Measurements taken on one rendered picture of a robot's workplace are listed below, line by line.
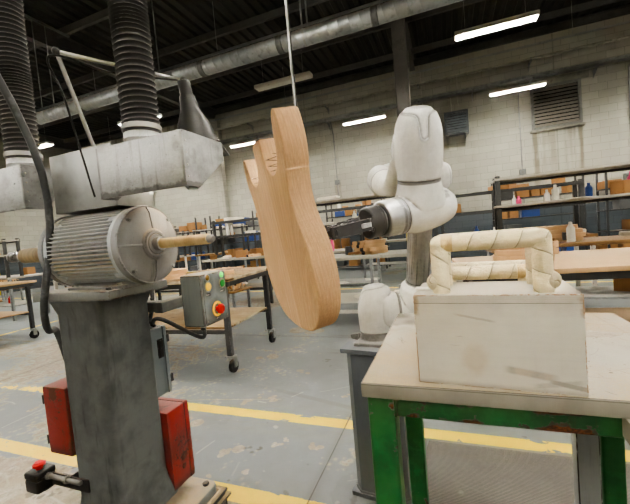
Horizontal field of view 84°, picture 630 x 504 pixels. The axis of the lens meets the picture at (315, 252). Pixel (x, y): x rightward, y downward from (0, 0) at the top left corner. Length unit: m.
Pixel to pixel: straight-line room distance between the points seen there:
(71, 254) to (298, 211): 0.90
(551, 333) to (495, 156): 11.46
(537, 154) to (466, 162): 1.88
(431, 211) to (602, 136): 11.91
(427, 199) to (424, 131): 0.15
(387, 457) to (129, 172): 0.93
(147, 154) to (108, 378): 0.73
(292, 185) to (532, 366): 0.52
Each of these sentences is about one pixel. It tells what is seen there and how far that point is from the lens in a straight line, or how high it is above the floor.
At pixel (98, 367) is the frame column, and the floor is 0.87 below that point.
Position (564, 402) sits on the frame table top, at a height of 0.92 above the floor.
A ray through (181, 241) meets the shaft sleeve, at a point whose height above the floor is 1.25.
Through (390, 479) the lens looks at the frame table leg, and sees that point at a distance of 0.86.
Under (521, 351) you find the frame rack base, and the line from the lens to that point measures 0.73.
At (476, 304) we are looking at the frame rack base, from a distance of 0.70.
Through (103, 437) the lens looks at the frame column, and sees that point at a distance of 1.47.
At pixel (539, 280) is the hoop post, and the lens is 0.71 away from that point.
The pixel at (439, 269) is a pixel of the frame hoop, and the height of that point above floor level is 1.15.
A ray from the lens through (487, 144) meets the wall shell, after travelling 12.15.
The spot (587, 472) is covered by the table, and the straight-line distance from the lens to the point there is 1.40.
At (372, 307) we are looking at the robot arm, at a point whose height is 0.88.
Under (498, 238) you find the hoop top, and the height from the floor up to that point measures 1.20.
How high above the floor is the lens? 1.24
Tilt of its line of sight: 3 degrees down
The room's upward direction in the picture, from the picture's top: 5 degrees counter-clockwise
